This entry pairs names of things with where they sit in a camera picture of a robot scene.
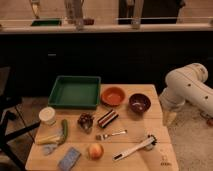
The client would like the green plastic tray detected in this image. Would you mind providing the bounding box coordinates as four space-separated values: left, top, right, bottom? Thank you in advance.
48 76 101 109

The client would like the silver fork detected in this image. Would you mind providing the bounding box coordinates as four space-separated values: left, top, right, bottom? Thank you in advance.
95 130 128 141

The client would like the orange bowl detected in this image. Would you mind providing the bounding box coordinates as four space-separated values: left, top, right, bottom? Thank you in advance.
101 87 125 106

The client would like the dark maroon bowl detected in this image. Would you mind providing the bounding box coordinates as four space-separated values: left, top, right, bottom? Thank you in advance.
129 93 151 115

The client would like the striped dark box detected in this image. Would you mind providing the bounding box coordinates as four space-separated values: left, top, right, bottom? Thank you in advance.
97 110 118 129

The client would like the orange peach fruit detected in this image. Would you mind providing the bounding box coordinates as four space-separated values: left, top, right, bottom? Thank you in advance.
88 143 104 160

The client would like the green cucumber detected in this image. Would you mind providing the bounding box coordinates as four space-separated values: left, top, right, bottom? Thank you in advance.
60 119 68 144

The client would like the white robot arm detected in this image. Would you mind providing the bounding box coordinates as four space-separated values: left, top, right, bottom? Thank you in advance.
159 63 213 126

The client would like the distant green tray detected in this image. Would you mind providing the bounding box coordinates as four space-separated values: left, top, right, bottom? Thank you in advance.
31 19 62 26

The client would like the blue sponge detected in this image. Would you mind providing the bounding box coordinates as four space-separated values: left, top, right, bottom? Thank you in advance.
58 147 81 171

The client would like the crumpled clear wrapper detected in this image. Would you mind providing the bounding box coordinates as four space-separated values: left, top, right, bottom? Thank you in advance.
42 144 58 156

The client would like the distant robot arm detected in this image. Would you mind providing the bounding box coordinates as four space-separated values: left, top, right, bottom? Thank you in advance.
64 0 84 30

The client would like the black chair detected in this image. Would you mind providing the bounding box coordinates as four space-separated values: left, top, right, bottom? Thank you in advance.
0 66 40 171

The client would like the white lidded cup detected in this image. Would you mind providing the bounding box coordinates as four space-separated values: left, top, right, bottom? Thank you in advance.
39 107 56 125

